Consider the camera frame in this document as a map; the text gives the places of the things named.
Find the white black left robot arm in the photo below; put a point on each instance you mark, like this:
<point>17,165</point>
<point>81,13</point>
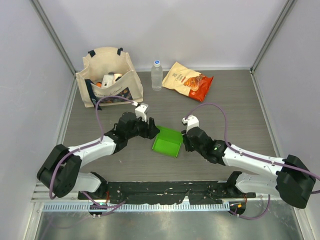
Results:
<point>60,172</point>

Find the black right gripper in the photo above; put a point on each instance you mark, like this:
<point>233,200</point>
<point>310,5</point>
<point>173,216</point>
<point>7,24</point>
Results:
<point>188,147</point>

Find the orange beige snack bag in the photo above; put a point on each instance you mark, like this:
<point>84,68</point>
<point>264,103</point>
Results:
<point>187,82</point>

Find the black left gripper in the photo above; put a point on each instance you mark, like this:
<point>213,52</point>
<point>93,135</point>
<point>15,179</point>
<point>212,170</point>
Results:
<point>150,130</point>

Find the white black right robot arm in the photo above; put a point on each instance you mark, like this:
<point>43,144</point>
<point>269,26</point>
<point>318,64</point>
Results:
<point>286,178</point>

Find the beige canvas tote bag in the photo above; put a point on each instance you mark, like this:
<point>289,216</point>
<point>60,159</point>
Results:
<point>108,72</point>

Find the clear plastic water bottle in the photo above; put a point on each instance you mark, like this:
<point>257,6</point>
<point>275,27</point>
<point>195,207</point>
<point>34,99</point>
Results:
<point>156,76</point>

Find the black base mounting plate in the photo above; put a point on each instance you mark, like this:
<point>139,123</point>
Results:
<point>167,192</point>

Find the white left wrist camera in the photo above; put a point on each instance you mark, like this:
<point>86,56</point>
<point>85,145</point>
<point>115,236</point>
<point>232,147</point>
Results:
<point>141,110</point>

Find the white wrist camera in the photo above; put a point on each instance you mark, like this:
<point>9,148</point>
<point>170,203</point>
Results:
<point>141,110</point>
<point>190,122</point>

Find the orange item in bag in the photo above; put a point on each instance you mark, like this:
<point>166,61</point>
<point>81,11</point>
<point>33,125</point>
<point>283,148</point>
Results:
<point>99,84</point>

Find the white box in bag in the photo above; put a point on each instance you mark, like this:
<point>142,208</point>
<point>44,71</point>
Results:
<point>107,80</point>

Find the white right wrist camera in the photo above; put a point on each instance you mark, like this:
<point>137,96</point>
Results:
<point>190,122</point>

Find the white slotted cable duct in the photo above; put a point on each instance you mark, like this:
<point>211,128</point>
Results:
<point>128,208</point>

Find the green paper box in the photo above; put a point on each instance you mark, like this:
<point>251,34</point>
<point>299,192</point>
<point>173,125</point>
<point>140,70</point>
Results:
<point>167,142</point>

